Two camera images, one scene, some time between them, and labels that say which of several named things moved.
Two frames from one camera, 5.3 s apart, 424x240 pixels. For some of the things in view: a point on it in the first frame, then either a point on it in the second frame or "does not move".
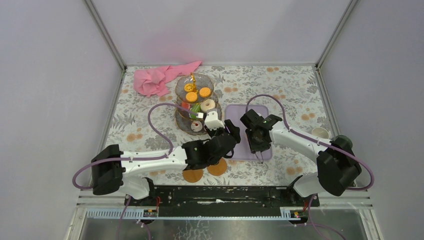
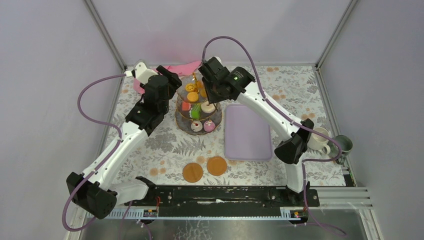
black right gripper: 254,147 → 211,99
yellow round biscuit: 204,92 does not move
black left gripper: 232,132 → 168,77
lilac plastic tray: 242,151 does not move
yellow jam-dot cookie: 189,87 does not move
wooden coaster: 218,169 does not move
